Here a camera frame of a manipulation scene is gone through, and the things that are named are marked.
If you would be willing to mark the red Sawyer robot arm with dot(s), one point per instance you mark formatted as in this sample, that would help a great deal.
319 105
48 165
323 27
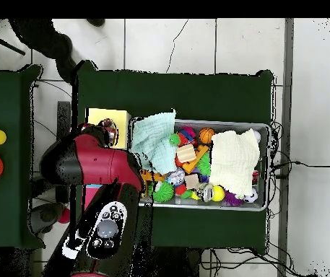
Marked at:
101 164

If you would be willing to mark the wooden box with three holes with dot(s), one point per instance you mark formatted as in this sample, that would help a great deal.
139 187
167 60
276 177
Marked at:
122 118

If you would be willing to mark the clear mesh bin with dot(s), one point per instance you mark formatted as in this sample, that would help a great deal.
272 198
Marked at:
225 124

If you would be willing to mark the mint green muslin cloth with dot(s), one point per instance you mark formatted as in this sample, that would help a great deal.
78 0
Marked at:
153 138

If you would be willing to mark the ridged wooden block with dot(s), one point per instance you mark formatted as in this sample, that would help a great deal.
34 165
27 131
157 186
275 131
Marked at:
186 153

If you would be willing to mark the clear glitter ball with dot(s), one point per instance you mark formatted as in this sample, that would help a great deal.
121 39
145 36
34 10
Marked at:
176 176

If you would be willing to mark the green spiky ball with eyes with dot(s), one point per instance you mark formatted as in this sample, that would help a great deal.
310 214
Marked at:
164 192

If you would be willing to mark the small orange basketball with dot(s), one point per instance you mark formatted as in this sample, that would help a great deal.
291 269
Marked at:
206 135

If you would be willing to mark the yellow ball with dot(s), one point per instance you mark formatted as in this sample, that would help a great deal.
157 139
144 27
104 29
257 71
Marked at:
218 193

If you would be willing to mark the cream muslin cloth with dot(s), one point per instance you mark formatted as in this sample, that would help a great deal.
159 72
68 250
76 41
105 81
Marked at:
234 161

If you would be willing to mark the black padded upright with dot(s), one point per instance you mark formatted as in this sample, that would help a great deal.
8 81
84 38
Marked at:
63 118

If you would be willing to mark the dark green side table cloth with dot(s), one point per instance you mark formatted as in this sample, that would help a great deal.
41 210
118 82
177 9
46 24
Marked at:
3 216

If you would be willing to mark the black tripod leg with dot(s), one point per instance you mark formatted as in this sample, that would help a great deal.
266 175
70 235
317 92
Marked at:
5 44

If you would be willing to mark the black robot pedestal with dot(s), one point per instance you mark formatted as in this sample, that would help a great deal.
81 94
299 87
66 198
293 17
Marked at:
176 265

